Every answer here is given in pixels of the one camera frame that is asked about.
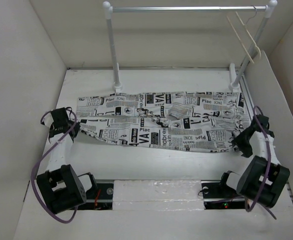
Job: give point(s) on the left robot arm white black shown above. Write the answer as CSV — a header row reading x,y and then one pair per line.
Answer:
x,y
59,185

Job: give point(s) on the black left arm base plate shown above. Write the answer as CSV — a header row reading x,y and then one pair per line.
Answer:
x,y
102,199

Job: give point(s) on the newspaper print trousers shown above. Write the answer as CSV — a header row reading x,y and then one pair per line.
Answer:
x,y
204,122

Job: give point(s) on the white clothes rack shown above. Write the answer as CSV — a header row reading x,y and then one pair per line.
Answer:
x,y
224,35

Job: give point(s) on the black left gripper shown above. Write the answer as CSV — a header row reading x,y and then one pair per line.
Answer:
x,y
76,128

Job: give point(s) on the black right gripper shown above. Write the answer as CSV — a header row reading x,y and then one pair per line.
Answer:
x,y
247,151

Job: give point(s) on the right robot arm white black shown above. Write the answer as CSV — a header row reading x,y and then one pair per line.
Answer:
x,y
262,178

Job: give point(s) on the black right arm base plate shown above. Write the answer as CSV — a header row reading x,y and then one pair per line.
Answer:
x,y
218,196

